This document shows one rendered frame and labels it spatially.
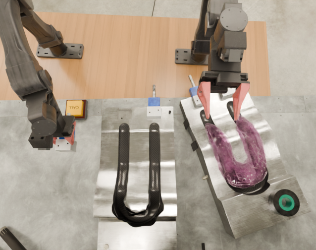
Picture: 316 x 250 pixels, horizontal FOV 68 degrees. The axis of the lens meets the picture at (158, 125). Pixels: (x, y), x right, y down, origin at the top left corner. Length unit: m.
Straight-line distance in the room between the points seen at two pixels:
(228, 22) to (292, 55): 1.74
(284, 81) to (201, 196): 1.41
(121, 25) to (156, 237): 0.88
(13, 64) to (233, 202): 0.73
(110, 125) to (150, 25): 0.52
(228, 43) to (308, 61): 1.81
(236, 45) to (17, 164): 0.88
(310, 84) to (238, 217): 1.55
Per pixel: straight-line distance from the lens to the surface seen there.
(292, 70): 2.19
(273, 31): 2.31
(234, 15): 0.55
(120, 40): 1.12
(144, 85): 1.00
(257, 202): 0.85
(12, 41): 0.69
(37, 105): 0.64
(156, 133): 0.85
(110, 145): 0.85
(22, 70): 0.66
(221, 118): 0.91
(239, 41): 0.51
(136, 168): 0.82
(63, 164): 0.99
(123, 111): 0.90
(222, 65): 0.56
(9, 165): 1.08
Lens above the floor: 1.71
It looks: 75 degrees down
